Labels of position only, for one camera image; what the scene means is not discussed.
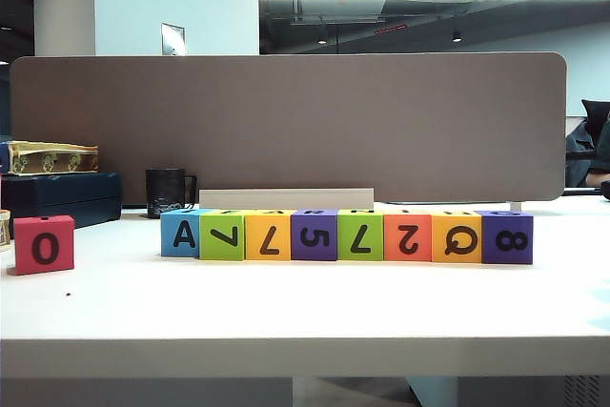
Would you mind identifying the white cable tray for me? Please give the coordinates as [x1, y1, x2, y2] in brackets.
[198, 189, 376, 212]

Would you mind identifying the dark blue box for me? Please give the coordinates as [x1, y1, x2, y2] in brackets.
[0, 171, 123, 231]

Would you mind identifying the black chair headrest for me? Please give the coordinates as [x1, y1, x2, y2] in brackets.
[581, 98, 610, 141]

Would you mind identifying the orange foam block number two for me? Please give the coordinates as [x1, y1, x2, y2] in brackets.
[382, 210, 434, 262]

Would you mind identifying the green seven block animal print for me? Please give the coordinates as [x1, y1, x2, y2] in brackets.
[198, 209, 246, 261]

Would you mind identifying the white table leg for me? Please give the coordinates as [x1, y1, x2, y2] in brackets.
[408, 376, 460, 407]

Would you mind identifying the yellow foam block letter E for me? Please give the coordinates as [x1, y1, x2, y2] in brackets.
[243, 210, 293, 261]

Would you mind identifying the black mug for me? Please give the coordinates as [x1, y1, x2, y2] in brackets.
[145, 168, 198, 220]

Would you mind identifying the blue foam block letter A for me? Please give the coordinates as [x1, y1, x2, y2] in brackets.
[160, 209, 201, 258]

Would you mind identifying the silver wall plate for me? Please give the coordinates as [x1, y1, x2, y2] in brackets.
[160, 22, 187, 56]

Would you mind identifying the yellow foam block letter Q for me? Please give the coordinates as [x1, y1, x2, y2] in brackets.
[431, 211, 484, 264]

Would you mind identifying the gold patterned box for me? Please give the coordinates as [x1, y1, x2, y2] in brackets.
[8, 140, 101, 175]

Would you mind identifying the purple foam block number eight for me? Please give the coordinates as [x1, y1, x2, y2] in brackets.
[478, 210, 535, 265]

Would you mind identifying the brown fabric desk divider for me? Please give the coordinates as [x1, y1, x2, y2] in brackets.
[9, 51, 569, 204]

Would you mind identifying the small beige drum container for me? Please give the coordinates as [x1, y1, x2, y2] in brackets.
[0, 210, 12, 253]

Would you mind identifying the purple foam block number five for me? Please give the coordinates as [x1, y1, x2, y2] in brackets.
[290, 208, 339, 261]

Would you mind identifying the red foam block letter O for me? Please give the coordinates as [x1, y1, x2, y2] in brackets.
[12, 214, 75, 276]

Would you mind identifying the seated person in dark clothes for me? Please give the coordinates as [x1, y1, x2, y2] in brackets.
[565, 113, 610, 189]

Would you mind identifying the green foam block number seven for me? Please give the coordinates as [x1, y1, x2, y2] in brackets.
[336, 209, 385, 261]

